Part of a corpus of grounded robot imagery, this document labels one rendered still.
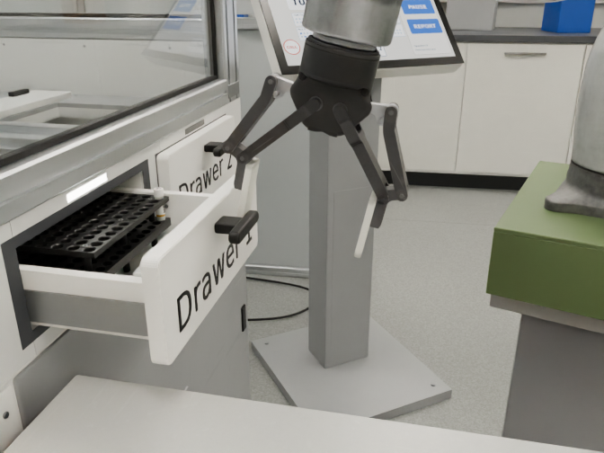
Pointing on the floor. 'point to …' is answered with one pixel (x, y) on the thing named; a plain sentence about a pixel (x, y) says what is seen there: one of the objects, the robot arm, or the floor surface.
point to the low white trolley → (229, 426)
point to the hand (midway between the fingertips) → (301, 226)
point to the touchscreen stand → (344, 304)
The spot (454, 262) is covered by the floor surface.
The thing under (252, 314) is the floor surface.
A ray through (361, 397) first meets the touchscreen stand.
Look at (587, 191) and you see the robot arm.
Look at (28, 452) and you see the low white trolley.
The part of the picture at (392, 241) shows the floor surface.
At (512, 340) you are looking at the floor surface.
